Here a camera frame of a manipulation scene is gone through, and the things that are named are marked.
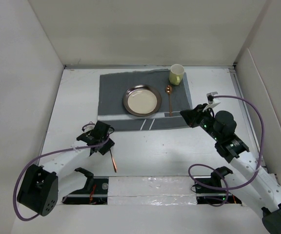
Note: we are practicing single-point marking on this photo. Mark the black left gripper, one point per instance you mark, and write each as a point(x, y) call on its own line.
point(109, 144)

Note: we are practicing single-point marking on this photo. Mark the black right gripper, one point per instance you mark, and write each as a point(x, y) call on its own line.
point(191, 116)

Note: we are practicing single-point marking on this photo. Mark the copper spoon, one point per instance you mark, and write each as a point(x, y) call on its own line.
point(168, 90)

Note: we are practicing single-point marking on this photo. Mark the copper fork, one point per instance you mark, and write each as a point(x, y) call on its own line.
point(113, 162)

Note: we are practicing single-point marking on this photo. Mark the pale green mug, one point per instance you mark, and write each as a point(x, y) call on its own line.
point(176, 74)

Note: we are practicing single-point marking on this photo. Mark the grey striped cloth placemat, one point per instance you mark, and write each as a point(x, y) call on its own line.
point(113, 86)

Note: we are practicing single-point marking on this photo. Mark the dark rimmed cream plate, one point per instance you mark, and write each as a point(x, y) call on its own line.
point(142, 100)

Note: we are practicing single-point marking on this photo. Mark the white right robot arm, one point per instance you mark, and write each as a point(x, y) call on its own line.
point(248, 181)

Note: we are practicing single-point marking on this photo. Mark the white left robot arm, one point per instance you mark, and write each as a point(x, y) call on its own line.
point(48, 179)

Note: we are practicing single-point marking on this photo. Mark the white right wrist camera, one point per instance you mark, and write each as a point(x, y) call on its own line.
point(212, 101)

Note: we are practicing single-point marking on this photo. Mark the metal table edge rail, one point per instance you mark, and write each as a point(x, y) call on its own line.
point(255, 148)

